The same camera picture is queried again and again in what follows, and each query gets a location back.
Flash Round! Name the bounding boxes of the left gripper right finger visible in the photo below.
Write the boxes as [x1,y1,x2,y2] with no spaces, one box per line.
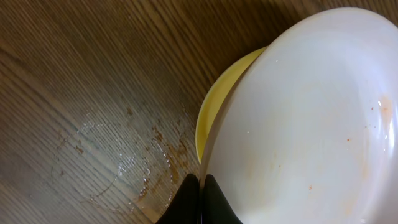
[201,174,242,224]

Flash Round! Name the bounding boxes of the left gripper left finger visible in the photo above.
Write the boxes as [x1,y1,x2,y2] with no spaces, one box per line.
[156,174,199,224]

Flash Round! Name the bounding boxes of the yellow-green plate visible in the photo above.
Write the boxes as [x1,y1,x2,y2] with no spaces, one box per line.
[195,47,267,163]

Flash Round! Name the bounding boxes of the white plate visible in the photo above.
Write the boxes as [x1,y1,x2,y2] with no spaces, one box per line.
[200,7,397,223]

